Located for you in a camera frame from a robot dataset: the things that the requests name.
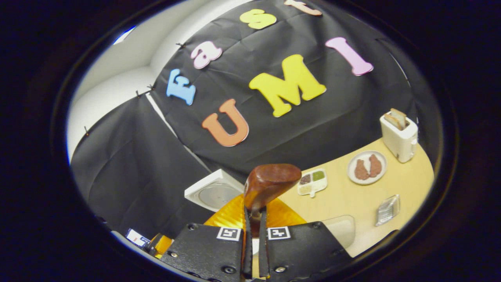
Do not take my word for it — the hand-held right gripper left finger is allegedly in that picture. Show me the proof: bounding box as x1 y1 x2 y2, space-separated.
159 194 254 282

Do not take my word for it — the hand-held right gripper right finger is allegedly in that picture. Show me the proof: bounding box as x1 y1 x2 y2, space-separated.
258 197 353 282

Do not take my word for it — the white rice cooker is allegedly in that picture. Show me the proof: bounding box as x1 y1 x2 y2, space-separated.
184 168 245 213

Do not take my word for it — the brown wooden spoon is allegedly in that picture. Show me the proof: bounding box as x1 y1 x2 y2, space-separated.
243 163 303 237

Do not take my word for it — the clear plastic rice box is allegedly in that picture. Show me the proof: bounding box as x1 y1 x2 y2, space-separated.
321 215 356 250

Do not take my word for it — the clear chopstick holder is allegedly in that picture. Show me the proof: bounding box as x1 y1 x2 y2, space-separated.
375 194 401 227

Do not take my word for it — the white compartment dish with beans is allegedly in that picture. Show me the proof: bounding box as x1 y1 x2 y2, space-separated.
297 168 328 197

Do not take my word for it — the brown meat piece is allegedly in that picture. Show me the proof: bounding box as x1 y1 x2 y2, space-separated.
354 159 371 181
369 154 382 178

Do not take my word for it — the white round plate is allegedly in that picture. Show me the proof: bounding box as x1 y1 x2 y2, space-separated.
347 150 388 185

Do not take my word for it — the white toaster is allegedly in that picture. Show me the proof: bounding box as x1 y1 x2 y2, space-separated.
379 108 418 163

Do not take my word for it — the toast slice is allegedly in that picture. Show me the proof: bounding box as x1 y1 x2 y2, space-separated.
384 112 404 130
391 108 407 127

